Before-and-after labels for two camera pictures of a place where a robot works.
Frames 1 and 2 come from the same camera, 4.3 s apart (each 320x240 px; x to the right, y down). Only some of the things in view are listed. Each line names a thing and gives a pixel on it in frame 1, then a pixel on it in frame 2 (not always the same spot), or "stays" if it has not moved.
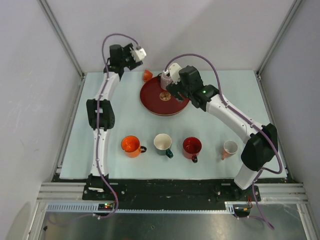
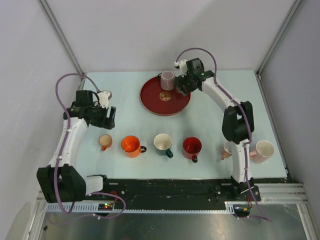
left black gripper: x=126 y=50 to x=109 y=123
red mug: x=191 y=147 stays
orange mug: x=131 y=145 stays
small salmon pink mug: x=230 y=148 stays
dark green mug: x=162 y=142 stays
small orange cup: x=148 y=75 to x=105 y=140
